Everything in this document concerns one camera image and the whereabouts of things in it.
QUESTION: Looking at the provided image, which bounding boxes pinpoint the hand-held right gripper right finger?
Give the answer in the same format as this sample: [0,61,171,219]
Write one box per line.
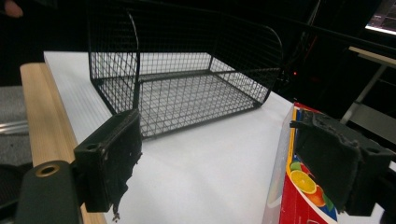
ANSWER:
[290,109,396,217]

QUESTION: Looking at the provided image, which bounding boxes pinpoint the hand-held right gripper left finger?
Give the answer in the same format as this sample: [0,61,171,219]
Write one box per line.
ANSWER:
[73,108,144,223]

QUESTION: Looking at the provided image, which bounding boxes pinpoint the red fruit print carton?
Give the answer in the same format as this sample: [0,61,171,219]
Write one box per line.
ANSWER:
[262,102,344,224]

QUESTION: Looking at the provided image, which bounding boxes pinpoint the black wire mesh basket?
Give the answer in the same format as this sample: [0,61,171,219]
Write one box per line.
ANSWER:
[87,8,284,140]

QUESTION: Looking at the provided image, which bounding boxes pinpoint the wooden table edge strip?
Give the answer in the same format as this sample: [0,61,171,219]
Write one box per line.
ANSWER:
[20,63,108,224]

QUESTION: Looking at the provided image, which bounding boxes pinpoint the metal stand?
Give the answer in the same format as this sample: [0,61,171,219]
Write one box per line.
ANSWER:
[339,46,396,145]

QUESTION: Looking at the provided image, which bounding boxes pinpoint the computer monitor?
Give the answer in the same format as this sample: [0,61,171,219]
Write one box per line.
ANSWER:
[364,0,396,36]

